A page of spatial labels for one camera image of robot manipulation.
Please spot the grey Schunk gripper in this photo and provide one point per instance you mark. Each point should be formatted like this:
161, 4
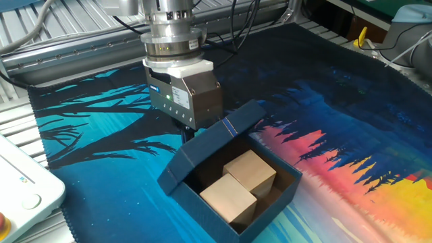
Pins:
199, 101

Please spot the navy gift box base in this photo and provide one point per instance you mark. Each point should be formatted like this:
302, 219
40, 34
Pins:
209, 216

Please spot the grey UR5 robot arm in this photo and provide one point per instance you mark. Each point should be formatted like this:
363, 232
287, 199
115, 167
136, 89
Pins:
408, 37

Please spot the white gripper adapter plate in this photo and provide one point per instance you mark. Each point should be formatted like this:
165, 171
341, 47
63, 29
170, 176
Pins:
179, 69

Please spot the wooden block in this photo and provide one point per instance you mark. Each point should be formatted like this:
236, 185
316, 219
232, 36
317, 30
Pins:
251, 170
227, 199

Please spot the silver force torque sensor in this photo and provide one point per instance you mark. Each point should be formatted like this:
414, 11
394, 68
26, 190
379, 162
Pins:
172, 40

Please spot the sunset forest print tablecloth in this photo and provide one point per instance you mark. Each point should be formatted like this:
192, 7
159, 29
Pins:
111, 189

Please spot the white teach pendant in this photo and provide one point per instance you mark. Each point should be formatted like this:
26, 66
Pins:
23, 189

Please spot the yellow plastic clip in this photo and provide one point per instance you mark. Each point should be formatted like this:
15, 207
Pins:
362, 37

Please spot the aluminium linear rail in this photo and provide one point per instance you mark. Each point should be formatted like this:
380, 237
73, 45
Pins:
84, 54

